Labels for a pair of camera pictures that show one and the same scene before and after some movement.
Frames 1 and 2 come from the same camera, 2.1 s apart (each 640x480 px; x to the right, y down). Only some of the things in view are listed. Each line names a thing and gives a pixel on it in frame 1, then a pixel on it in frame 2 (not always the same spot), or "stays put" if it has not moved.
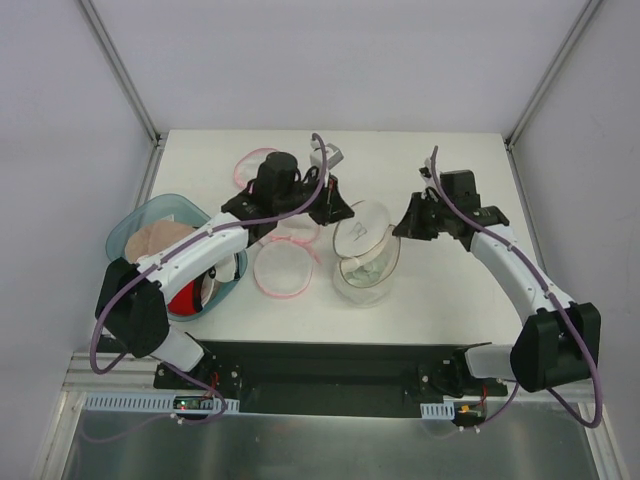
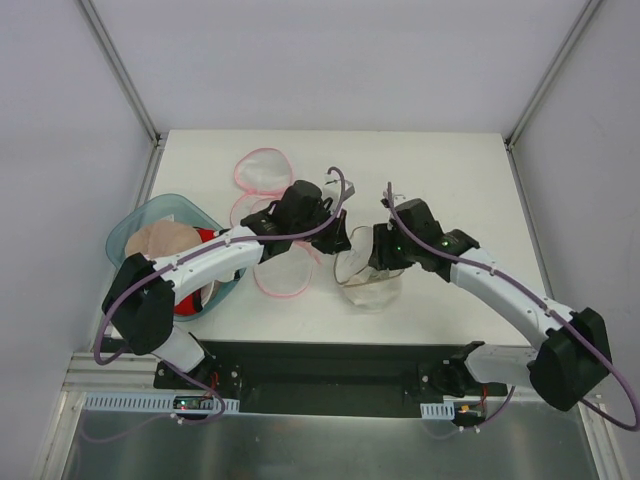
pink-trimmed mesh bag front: [283, 265] stays put
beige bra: [154, 238] stays put
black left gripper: [327, 201] -> [332, 234]
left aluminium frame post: [122, 67] stays put
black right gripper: [420, 215] -> [382, 248]
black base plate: [299, 377] stays put
